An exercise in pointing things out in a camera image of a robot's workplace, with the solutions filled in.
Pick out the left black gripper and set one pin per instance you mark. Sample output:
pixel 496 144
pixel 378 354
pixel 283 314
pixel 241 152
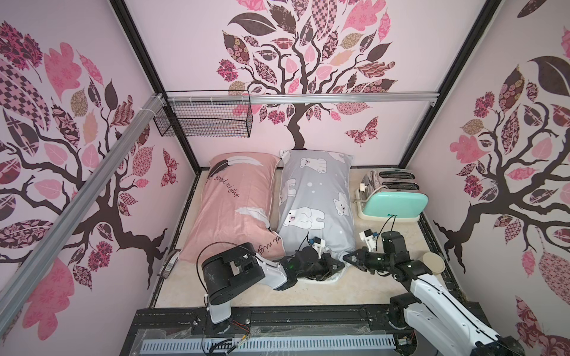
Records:
pixel 327 262

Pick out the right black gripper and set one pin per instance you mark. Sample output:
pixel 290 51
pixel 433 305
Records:
pixel 367 259

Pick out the grey polar bear pillow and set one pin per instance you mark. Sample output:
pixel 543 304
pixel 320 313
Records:
pixel 314 201

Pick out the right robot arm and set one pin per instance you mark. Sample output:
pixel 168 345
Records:
pixel 427 306

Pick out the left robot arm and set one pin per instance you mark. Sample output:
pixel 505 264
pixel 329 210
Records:
pixel 230 273

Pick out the mint green toaster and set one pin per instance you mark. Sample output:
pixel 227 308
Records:
pixel 386 193

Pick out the pink good night pillow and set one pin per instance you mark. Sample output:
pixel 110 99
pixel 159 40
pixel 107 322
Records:
pixel 236 205

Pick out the small remote on floor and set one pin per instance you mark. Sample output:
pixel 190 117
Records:
pixel 170 263

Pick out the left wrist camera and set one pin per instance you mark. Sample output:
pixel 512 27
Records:
pixel 318 244

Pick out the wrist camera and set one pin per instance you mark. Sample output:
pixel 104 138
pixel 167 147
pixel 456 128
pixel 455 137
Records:
pixel 318 244
pixel 370 239

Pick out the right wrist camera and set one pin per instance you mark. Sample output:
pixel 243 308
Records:
pixel 370 239

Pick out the black base frame rail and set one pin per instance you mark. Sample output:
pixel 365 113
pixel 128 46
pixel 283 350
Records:
pixel 375 316

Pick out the white slotted cable duct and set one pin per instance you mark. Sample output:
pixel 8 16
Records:
pixel 280 345

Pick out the horizontal aluminium rail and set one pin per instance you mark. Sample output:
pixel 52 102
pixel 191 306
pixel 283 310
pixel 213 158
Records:
pixel 306 98

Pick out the black wire basket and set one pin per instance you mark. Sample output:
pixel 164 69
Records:
pixel 206 113

